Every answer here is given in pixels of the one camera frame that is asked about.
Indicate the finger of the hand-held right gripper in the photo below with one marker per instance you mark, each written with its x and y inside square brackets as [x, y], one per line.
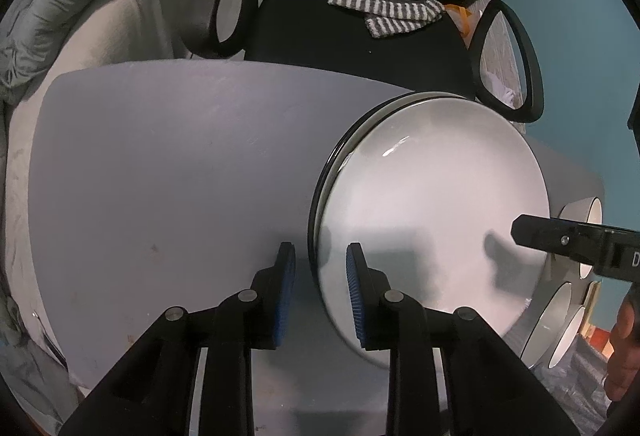
[540, 231]

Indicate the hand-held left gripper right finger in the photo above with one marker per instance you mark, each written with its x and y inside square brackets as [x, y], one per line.
[356, 296]

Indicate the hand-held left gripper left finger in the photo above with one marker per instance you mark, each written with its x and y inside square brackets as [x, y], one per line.
[287, 296]

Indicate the white plate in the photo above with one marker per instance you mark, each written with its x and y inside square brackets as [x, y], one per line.
[350, 135]
[440, 196]

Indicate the person's right hand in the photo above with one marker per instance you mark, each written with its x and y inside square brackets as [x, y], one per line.
[625, 346]

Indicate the orange bag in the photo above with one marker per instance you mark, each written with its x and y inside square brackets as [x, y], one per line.
[462, 16]

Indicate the black office chair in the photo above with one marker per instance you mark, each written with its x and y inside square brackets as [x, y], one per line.
[325, 41]

